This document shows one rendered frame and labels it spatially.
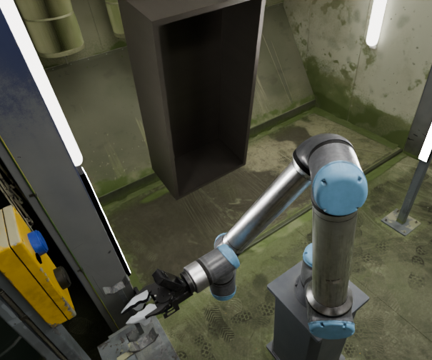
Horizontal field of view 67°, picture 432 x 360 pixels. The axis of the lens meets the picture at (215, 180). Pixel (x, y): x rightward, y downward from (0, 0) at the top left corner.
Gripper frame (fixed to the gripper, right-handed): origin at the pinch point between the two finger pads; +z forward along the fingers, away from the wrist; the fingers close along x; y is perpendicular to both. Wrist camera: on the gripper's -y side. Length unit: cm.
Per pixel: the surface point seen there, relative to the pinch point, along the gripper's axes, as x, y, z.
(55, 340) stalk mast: -3.5, -12.0, 16.1
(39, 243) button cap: -2.5, -40.1, 7.4
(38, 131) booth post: 47, -39, -1
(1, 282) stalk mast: -3.5, -36.2, 16.1
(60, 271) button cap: -0.9, -29.1, 7.5
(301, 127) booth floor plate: 156, 105, -235
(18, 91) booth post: 47, -52, -1
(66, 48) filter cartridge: 199, -20, -39
